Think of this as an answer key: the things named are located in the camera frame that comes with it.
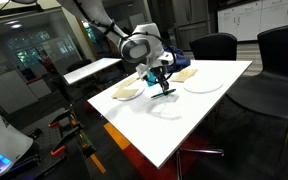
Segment white robot base blue lights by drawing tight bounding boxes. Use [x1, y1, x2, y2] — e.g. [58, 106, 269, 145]
[0, 99, 34, 180]

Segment wooden framed door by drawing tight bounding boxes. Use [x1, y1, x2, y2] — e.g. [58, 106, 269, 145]
[71, 19, 100, 61]

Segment metal table leg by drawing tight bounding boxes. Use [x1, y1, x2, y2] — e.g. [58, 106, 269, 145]
[175, 148, 225, 180]

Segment black clamp orange handle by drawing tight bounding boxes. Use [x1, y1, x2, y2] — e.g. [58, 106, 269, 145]
[49, 123, 86, 158]
[48, 108, 82, 134]

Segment white plate under napkin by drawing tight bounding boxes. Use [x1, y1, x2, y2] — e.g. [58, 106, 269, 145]
[112, 84, 146, 102]

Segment white side table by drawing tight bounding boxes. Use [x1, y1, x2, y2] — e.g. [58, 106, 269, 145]
[63, 57, 123, 85]

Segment empty white plate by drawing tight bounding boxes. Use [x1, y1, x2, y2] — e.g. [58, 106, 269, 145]
[183, 75, 224, 94]

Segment black chair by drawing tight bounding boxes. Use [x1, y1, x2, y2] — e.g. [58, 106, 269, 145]
[226, 22, 288, 180]
[188, 32, 238, 62]

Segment person in red shirt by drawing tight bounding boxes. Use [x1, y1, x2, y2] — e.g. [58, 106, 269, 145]
[38, 49, 57, 75]

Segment green pen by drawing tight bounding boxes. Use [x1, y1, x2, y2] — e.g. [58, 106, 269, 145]
[150, 88, 177, 99]

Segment black mounting plate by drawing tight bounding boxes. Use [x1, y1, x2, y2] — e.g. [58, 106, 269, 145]
[15, 113, 97, 180]

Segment light blue cup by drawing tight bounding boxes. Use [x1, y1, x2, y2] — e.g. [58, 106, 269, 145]
[146, 74, 159, 86]

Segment dark blue cloth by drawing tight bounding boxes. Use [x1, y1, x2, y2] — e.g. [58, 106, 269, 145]
[163, 44, 192, 73]

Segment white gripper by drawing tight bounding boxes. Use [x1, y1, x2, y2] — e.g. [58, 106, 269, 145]
[135, 50, 177, 93]

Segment white kitchen cabinets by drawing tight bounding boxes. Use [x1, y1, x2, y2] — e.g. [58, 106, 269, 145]
[217, 0, 288, 43]

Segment stainless steel refrigerator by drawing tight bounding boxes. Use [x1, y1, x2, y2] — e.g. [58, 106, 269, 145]
[172, 0, 219, 51]

